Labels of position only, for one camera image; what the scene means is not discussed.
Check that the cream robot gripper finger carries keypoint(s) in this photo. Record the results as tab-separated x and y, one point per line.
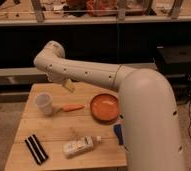
68	85

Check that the translucent white ceramic cup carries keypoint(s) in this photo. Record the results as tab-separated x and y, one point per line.
43	102

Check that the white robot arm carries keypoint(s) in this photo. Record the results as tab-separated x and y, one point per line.
150	123

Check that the orange carrot toy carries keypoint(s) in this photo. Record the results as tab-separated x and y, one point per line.
71	107

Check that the orange round bowl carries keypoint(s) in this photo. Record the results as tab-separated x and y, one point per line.
104	107

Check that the wooden folding table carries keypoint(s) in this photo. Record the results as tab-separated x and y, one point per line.
54	131

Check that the white plastic bottle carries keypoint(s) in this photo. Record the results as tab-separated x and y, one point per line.
80	146

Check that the blue sponge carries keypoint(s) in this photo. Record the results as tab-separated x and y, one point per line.
118	133

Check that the black white striped block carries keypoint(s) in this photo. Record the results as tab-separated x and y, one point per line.
36	149

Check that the long workbench shelf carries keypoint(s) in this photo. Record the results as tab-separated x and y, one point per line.
77	12

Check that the black box on right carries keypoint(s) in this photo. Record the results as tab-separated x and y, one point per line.
174	59

